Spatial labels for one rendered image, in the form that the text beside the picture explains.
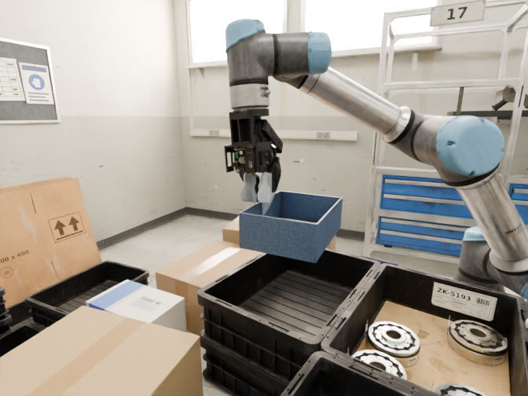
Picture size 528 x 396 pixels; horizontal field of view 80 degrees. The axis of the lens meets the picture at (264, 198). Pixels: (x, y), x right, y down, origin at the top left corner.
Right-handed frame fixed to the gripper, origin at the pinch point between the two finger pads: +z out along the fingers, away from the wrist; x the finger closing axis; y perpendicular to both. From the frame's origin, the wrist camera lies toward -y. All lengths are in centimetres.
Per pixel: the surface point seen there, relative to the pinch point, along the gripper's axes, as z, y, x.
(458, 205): 46, -198, 54
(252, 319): 19.3, 11.0, 1.9
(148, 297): 22.0, 8.5, -28.7
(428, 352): 31.5, -7.7, 32.7
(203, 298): 18.5, 8.9, -11.3
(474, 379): 32, -4, 40
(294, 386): 20.4, 22.0, 14.6
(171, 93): -65, -262, -252
